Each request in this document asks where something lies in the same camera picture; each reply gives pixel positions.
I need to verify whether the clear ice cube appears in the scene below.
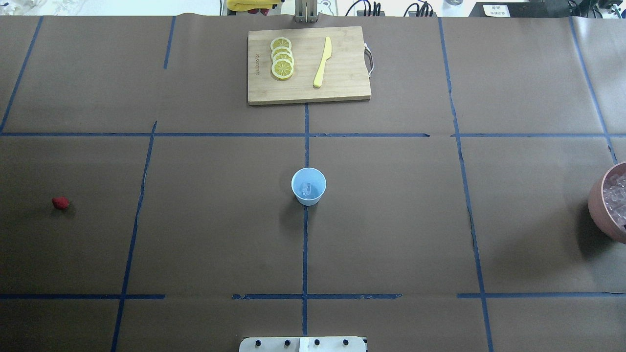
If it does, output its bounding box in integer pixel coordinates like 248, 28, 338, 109
300, 182, 315, 199

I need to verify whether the aluminium frame post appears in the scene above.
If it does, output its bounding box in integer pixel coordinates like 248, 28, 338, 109
294, 0, 319, 23

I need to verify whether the pink bowl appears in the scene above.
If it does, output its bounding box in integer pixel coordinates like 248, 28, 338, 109
587, 162, 626, 243

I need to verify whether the lemon slice farthest from logo end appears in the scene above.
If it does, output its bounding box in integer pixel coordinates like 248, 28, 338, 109
269, 37, 291, 50

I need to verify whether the front lemon slice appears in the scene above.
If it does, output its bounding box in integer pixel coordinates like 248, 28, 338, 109
271, 60, 294, 81

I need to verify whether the yellow plastic knife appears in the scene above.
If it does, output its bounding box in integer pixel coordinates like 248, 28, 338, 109
313, 36, 333, 88

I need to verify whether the light blue plastic cup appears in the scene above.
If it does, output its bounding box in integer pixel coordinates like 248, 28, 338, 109
291, 167, 327, 206

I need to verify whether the red strawberry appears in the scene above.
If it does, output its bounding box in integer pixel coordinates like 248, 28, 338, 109
51, 197, 71, 210

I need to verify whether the white camera post base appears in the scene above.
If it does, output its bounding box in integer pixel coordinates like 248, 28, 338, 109
239, 336, 368, 352

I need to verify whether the clear ice cubes pile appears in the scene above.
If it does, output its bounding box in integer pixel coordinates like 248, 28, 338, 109
602, 173, 626, 228

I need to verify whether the bamboo cutting board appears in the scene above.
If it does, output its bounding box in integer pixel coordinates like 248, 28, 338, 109
247, 26, 372, 106

